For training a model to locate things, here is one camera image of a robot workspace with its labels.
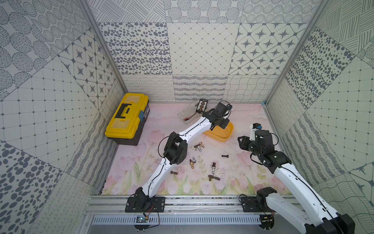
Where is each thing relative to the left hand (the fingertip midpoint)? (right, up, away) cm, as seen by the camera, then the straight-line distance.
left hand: (226, 118), depth 95 cm
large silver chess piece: (-10, -32, -9) cm, 35 cm away
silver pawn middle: (-21, -26, -6) cm, 35 cm away
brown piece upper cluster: (-20, -19, +1) cm, 27 cm away
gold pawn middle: (-23, -28, -8) cm, 37 cm away
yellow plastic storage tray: (-4, -11, +1) cm, 11 cm away
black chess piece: (-2, -24, -4) cm, 24 cm away
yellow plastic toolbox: (-62, -2, -8) cm, 63 cm away
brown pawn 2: (-10, -28, -9) cm, 31 cm away
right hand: (+5, -12, -14) cm, 19 cm away
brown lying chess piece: (-9, -34, -12) cm, 37 cm away
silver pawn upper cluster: (-18, -19, -1) cm, 27 cm away
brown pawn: (-33, -32, -10) cm, 47 cm away
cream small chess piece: (-5, -33, -11) cm, 35 cm away
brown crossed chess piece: (-12, -34, -13) cm, 38 cm away
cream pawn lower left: (-31, -30, -9) cm, 44 cm away
